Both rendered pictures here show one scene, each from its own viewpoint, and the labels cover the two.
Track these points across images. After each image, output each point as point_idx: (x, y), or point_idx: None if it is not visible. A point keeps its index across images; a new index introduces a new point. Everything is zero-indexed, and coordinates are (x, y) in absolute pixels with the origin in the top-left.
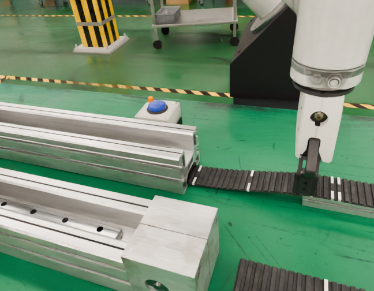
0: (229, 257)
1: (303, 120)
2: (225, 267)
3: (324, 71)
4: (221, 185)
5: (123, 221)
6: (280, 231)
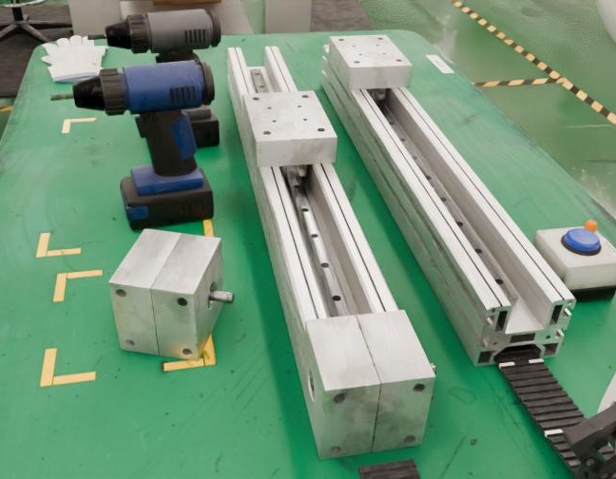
0: (420, 462)
1: None
2: None
3: None
4: (527, 398)
5: (362, 313)
6: None
